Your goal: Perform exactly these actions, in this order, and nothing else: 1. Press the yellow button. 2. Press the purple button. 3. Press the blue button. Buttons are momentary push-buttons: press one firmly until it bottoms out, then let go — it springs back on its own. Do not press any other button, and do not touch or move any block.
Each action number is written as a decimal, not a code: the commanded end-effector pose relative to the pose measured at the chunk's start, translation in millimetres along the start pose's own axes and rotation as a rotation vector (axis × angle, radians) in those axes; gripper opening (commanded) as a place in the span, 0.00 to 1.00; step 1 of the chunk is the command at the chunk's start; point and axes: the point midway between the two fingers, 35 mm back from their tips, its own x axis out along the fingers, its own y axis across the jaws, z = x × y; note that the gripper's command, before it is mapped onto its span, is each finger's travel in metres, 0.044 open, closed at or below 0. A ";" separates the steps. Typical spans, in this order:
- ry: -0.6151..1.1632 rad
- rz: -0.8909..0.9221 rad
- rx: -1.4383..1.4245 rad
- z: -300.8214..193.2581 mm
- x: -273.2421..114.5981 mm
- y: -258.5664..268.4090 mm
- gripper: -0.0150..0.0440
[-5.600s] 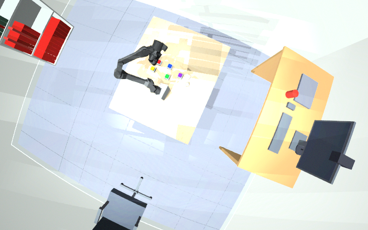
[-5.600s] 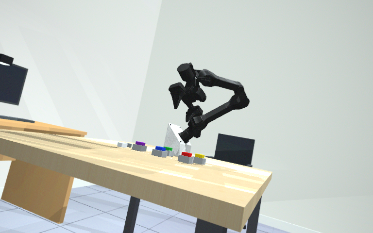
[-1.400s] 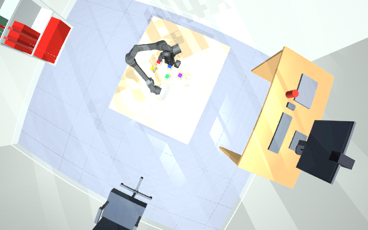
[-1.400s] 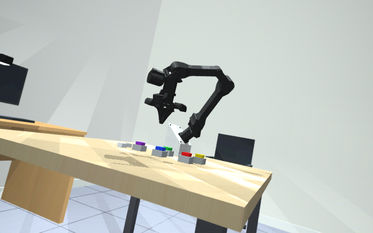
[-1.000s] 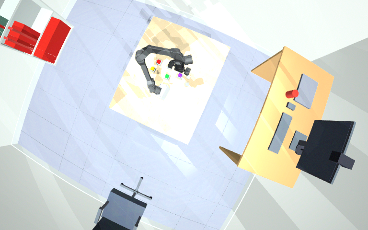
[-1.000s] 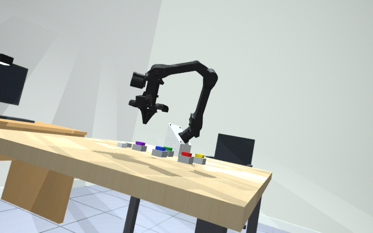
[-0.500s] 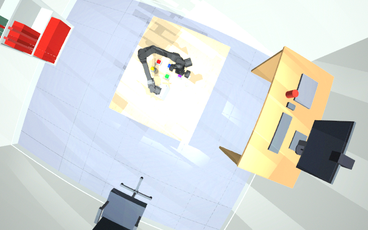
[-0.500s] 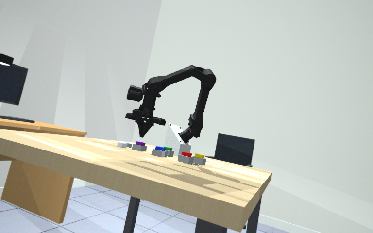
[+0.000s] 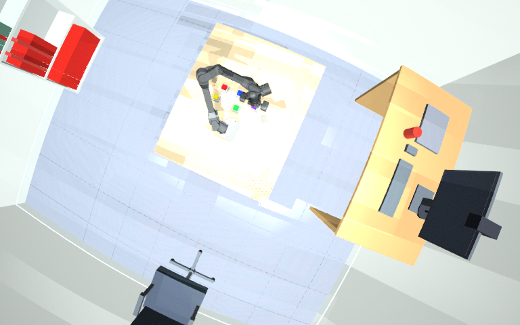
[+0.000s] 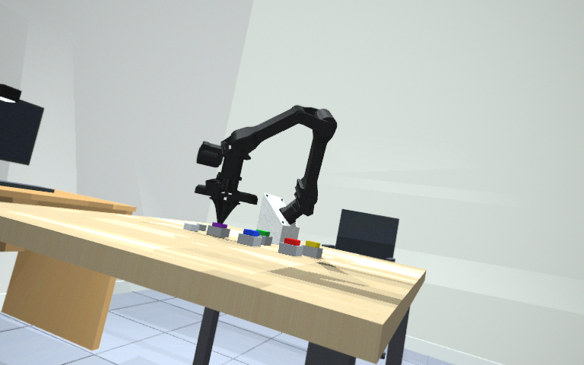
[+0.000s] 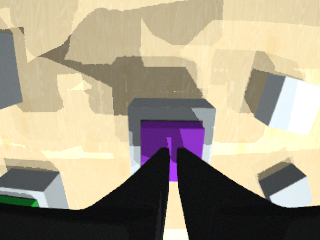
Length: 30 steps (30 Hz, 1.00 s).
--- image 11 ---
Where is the blue button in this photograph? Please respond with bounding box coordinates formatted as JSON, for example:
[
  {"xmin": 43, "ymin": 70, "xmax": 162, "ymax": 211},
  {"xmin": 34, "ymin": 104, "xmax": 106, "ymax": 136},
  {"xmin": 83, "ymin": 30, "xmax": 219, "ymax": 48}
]
[{"xmin": 0, "ymin": 32, "xmax": 24, "ymax": 109}]

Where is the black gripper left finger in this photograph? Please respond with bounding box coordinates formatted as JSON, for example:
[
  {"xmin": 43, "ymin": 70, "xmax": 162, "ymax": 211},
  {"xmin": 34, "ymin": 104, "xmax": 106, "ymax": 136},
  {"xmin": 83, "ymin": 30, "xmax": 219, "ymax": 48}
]
[{"xmin": 0, "ymin": 148, "xmax": 171, "ymax": 240}]

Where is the purple button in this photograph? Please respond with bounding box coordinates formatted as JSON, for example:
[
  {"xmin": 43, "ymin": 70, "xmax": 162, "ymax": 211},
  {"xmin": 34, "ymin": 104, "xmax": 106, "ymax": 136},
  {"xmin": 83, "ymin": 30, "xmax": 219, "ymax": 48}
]
[{"xmin": 127, "ymin": 97, "xmax": 216, "ymax": 183}]

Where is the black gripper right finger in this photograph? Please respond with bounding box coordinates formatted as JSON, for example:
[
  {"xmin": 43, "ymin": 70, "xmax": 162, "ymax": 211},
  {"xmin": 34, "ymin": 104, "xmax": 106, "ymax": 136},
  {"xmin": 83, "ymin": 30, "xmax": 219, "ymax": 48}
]
[{"xmin": 177, "ymin": 148, "xmax": 320, "ymax": 240}]

